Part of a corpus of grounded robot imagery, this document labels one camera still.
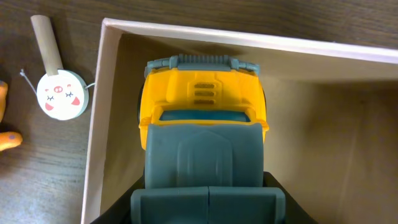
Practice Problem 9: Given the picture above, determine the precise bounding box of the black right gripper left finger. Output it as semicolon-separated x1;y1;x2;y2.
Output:
90;177;145;224

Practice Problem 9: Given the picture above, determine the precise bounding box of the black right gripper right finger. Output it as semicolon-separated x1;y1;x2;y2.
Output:
263;172;318;224

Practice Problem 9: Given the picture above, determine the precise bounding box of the yellow grey toy truck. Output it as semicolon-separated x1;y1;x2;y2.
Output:
131;55;285;223

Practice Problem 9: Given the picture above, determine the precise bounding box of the pink cardboard box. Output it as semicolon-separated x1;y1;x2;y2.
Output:
81;19;397;223

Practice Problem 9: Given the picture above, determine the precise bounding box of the wooden pig rattle drum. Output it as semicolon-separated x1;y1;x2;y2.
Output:
30;15;93;121

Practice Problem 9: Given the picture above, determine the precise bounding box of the orange rubber toy animal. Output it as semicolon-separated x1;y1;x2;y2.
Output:
0;80;24;152

